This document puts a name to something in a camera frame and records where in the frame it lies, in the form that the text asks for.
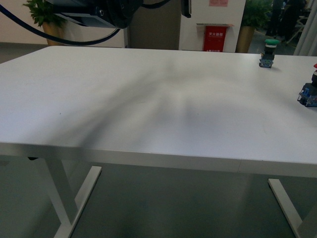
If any right potted green plant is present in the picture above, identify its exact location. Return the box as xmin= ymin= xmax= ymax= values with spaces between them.
xmin=235 ymin=0 xmax=271 ymax=53

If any grey door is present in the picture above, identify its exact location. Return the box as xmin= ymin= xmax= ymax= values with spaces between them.
xmin=128 ymin=0 xmax=181 ymax=50

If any left potted green plant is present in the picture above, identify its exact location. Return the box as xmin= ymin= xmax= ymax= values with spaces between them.
xmin=23 ymin=0 xmax=66 ymax=39

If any potted green plant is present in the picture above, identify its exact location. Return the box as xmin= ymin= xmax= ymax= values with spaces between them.
xmin=235 ymin=0 xmax=271 ymax=53
xmin=23 ymin=0 xmax=66 ymax=39

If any red push button switch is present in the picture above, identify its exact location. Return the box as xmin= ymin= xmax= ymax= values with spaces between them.
xmin=297 ymin=70 xmax=317 ymax=107

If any pink wall notice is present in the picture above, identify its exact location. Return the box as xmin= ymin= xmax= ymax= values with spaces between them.
xmin=209 ymin=0 xmax=228 ymax=7

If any green push button switch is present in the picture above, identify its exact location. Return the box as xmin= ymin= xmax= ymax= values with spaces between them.
xmin=259 ymin=39 xmax=280 ymax=68

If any white table leg frame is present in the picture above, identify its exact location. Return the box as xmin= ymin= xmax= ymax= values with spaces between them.
xmin=37 ymin=159 xmax=102 ymax=238

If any red fire extinguisher box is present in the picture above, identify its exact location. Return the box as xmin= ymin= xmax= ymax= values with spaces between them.
xmin=196 ymin=23 xmax=233 ymax=52

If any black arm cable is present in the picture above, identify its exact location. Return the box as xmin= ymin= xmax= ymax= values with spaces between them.
xmin=0 ymin=0 xmax=171 ymax=47

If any right white table leg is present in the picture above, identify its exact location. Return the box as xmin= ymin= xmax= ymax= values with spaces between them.
xmin=268 ymin=178 xmax=302 ymax=238

